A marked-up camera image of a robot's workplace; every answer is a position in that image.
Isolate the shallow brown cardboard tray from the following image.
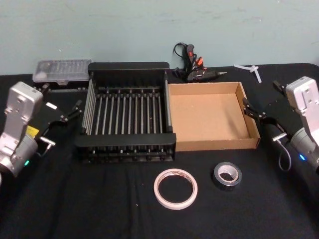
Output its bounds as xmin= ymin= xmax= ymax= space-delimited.
xmin=168 ymin=81 xmax=261 ymax=152

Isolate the white three-armed plastic piece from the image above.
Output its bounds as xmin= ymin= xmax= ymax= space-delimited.
xmin=233 ymin=64 xmax=263 ymax=84

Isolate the black rack with steel bars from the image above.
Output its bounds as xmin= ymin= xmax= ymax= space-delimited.
xmin=74 ymin=61 xmax=177 ymax=164

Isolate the left gripper cable silver plug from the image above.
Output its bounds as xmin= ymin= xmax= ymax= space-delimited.
xmin=37 ymin=136 xmax=56 ymax=158

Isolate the clear plastic case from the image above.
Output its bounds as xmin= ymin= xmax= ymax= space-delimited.
xmin=32 ymin=59 xmax=93 ymax=88

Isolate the roll of silver tape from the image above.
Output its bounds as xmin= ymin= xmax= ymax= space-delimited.
xmin=213 ymin=161 xmax=243 ymax=192

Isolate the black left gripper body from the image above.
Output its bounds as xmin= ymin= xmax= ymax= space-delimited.
xmin=26 ymin=99 xmax=68 ymax=142

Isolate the gripper cable silver plug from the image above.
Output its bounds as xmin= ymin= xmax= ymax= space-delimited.
xmin=37 ymin=136 xmax=56 ymax=158
xmin=272 ymin=132 xmax=293 ymax=172

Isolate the black table cloth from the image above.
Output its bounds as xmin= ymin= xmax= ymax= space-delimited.
xmin=0 ymin=62 xmax=319 ymax=239

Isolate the right gripper cable silver plug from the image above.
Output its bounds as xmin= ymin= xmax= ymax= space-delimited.
xmin=272 ymin=132 xmax=293 ymax=172

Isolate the black corded tool red switch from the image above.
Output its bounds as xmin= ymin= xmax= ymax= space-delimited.
xmin=172 ymin=42 xmax=228 ymax=83

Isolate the roll of white tape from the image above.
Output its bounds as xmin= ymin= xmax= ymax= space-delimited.
xmin=153 ymin=168 xmax=199 ymax=209

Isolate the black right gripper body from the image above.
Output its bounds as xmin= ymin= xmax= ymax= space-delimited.
xmin=264 ymin=98 xmax=304 ymax=137

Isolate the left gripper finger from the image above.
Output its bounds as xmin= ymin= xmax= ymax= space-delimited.
xmin=36 ymin=83 xmax=51 ymax=100
xmin=49 ymin=99 xmax=84 ymax=129

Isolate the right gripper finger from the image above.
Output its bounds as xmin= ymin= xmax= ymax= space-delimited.
xmin=243 ymin=98 xmax=267 ymax=125
xmin=273 ymin=80 xmax=290 ymax=97

